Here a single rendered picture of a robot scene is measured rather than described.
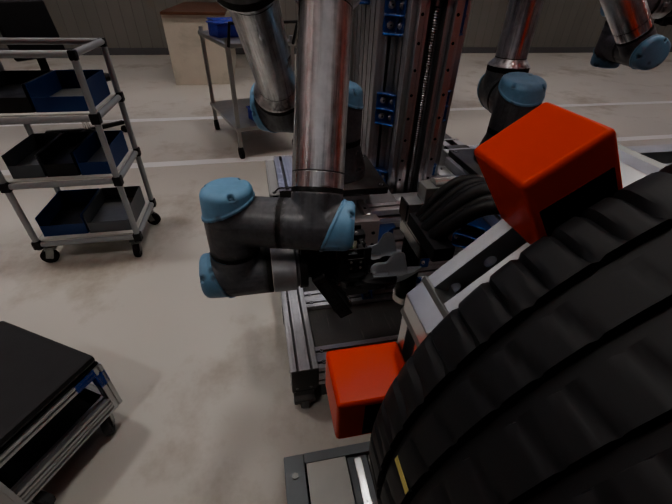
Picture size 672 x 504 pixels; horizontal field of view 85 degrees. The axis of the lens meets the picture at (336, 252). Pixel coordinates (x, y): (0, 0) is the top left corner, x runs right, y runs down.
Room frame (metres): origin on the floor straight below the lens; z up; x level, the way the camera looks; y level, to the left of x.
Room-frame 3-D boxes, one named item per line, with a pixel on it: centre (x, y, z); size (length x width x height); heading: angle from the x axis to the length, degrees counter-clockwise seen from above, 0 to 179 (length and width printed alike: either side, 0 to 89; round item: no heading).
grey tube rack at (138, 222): (1.71, 1.32, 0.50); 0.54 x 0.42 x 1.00; 102
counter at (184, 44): (6.80, 2.21, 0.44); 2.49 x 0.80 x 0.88; 13
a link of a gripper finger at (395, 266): (0.49, -0.11, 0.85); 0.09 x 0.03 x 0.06; 94
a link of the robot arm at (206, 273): (0.46, 0.16, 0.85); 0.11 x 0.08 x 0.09; 102
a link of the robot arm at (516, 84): (1.06, -0.48, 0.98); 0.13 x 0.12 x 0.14; 178
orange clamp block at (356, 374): (0.26, -0.04, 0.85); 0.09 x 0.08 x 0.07; 102
